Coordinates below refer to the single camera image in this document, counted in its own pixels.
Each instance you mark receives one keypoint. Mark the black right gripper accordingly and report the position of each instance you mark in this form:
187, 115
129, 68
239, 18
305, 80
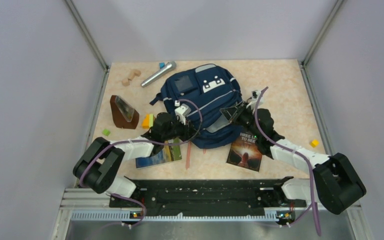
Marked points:
230, 113

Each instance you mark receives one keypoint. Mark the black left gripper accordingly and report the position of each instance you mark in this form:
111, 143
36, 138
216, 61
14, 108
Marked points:
189, 131

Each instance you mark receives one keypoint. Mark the navy blue student backpack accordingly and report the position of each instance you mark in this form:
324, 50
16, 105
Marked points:
208, 89

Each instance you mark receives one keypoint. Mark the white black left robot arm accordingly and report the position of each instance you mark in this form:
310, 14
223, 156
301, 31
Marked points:
98, 167

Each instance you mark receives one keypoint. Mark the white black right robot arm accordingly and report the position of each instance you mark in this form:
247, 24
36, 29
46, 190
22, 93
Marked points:
334, 182

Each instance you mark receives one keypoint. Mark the blue green landscape book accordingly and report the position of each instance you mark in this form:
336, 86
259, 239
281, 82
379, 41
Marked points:
167, 155

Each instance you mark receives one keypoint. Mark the orange pencils bundle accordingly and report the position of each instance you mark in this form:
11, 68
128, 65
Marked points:
194, 155

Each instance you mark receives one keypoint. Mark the stacked colourful toy bricks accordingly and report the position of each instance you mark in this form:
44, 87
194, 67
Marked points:
148, 121

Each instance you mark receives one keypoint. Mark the Three Days To See book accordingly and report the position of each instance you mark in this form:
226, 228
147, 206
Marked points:
244, 152

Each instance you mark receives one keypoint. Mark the brown wooden metronome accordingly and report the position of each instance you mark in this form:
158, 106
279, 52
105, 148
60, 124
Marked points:
124, 116

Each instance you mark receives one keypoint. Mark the silver microphone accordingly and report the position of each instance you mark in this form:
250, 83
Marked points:
169, 66

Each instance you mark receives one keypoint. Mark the wooden block puzzle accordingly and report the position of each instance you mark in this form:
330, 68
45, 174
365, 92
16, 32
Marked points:
132, 74

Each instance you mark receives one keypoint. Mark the small green cube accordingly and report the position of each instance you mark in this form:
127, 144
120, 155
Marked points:
106, 132

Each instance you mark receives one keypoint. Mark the yellow cube far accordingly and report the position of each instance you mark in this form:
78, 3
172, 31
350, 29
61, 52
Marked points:
314, 143

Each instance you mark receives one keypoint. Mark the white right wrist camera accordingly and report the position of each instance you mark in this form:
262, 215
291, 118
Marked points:
256, 99

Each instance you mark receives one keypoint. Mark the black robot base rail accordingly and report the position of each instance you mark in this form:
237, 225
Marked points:
213, 199

